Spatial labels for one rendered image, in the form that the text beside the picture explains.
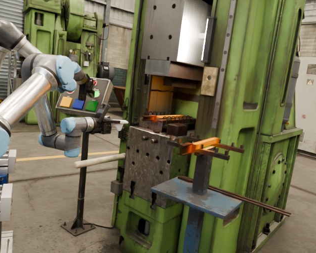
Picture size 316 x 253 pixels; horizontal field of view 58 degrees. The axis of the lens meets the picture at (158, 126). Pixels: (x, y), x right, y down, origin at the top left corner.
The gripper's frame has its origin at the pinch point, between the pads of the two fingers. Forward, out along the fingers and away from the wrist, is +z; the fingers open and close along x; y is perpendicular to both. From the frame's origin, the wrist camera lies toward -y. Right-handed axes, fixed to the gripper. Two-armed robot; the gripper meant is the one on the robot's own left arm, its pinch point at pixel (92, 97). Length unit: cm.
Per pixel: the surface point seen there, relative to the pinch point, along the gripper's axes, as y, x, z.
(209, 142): -29, -86, -32
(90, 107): -6.4, 0.6, 2.4
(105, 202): -60, 9, 109
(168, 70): 17, -53, -18
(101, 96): 3.1, -4.8, 3.2
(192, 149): -39, -79, -47
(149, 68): 20.5, -38.6, -12.4
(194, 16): 51, -63, -28
